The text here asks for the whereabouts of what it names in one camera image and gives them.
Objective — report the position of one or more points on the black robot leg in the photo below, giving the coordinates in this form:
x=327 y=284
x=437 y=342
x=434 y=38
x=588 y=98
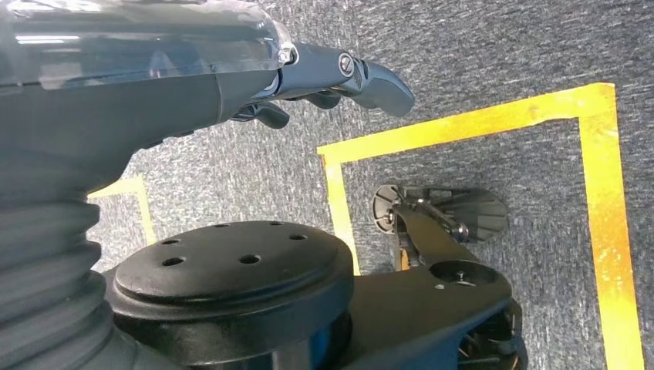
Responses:
x=408 y=306

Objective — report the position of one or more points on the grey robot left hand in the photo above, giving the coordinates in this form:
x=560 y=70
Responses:
x=128 y=102

